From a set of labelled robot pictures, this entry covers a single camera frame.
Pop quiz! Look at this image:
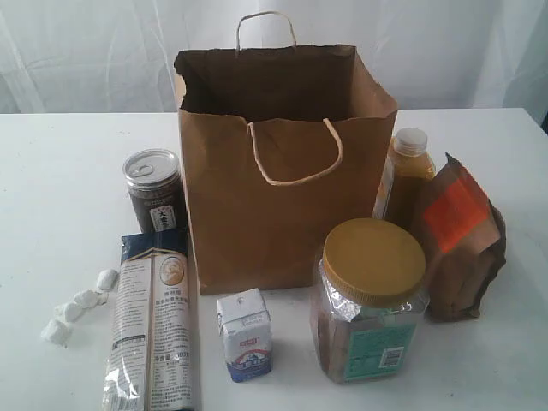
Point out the white marshmallow top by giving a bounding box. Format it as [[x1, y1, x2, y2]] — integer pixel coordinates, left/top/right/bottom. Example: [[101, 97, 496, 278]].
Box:
[[96, 269, 119, 292]]

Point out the long pasta packet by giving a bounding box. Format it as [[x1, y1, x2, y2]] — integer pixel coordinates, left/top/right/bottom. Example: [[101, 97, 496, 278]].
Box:
[[102, 229, 195, 410]]

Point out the white marshmallow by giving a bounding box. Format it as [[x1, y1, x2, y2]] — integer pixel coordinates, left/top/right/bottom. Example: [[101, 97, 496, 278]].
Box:
[[40, 319, 72, 347], [73, 289, 104, 309], [54, 301, 85, 324], [96, 269, 119, 292]]

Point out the dark tea can silver lid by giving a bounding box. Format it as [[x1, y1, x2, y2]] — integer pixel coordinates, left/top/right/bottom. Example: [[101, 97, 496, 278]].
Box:
[[122, 149, 188, 233]]

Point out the brown paper bag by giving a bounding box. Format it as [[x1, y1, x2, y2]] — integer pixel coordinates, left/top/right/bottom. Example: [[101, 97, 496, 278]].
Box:
[[173, 10, 400, 296]]

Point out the brown pouch orange label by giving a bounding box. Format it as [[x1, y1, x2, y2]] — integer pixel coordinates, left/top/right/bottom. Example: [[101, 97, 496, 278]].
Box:
[[411, 155, 506, 322]]

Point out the clear jar yellow lid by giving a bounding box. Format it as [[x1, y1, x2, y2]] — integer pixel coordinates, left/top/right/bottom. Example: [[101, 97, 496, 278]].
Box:
[[311, 218, 429, 384]]

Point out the small white blue milk carton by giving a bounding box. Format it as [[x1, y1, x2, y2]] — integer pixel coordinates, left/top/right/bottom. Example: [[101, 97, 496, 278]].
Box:
[[217, 288, 272, 383]]

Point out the yellow grain bottle white cap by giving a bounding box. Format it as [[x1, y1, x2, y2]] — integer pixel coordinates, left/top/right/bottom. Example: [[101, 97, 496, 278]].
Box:
[[372, 128, 436, 230]]

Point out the white marshmallow bottom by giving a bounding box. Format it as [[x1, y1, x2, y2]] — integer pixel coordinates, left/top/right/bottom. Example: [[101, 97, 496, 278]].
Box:
[[40, 319, 72, 347]]

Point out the white backdrop curtain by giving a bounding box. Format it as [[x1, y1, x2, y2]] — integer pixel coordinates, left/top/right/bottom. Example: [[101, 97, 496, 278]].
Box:
[[1, 1, 547, 120]]

